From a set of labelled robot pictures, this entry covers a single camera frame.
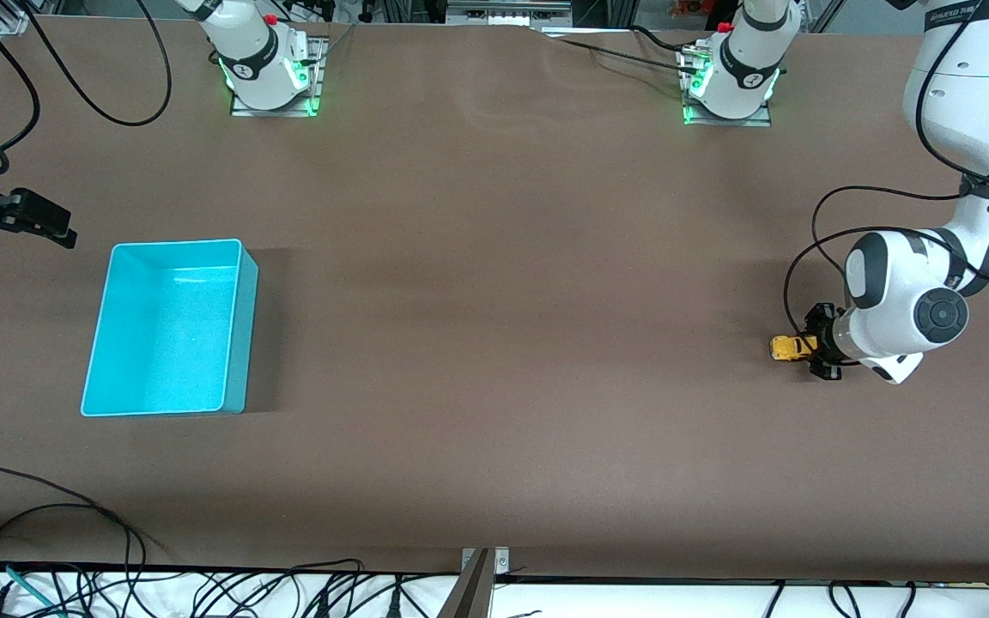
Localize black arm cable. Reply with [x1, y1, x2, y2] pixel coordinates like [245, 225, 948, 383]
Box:
[0, 0, 173, 177]
[785, 0, 989, 344]

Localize dark aluminium camera post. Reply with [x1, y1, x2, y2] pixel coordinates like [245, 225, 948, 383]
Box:
[436, 549, 495, 618]

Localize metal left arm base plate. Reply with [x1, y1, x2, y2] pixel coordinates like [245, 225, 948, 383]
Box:
[679, 47, 773, 128]

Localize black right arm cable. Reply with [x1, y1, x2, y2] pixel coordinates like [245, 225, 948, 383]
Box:
[0, 0, 173, 177]

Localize turquoise plastic bin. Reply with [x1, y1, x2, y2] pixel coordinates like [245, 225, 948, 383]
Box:
[80, 239, 259, 418]

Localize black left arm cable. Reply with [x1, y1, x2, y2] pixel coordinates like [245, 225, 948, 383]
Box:
[785, 0, 989, 344]

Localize small metal table bracket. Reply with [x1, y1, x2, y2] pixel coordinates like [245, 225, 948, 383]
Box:
[460, 547, 511, 576]

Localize red package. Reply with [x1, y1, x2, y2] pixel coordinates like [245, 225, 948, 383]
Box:
[670, 0, 740, 20]

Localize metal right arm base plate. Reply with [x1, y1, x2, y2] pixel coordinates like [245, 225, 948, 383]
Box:
[230, 34, 328, 118]

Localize tangled black floor cables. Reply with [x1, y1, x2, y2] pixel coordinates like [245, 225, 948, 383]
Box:
[0, 558, 427, 618]

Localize grey metal rail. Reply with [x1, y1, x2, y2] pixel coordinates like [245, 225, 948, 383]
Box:
[447, 0, 573, 25]

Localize yellow beetle toy car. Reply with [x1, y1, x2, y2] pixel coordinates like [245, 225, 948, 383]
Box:
[769, 335, 819, 363]

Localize teal strap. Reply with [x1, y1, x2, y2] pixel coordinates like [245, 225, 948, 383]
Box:
[3, 564, 46, 607]

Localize black base power cable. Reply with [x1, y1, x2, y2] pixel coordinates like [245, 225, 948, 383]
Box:
[546, 24, 701, 78]

